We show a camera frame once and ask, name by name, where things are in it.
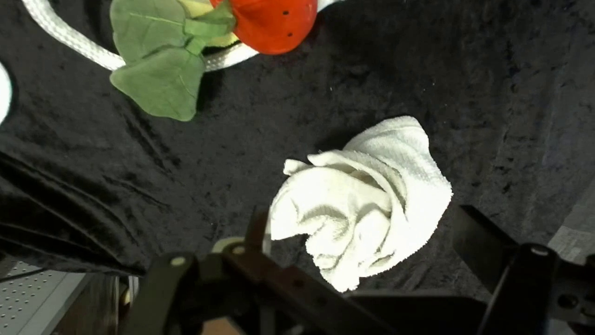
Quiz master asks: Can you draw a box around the thick white rope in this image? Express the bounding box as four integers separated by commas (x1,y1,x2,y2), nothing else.
0,0,341,126

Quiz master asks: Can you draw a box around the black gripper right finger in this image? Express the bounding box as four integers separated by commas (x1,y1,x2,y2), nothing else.
454,204,595,335

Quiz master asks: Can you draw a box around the white terry towel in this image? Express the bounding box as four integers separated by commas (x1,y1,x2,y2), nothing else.
266,115,454,294

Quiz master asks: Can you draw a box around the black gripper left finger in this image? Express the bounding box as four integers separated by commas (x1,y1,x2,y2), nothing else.
119,210,398,335

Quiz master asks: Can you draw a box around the black velvet tablecloth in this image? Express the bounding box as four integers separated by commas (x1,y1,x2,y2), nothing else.
0,0,595,294

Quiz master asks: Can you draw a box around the red radish plush toy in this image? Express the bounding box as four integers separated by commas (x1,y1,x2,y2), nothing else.
110,0,322,123

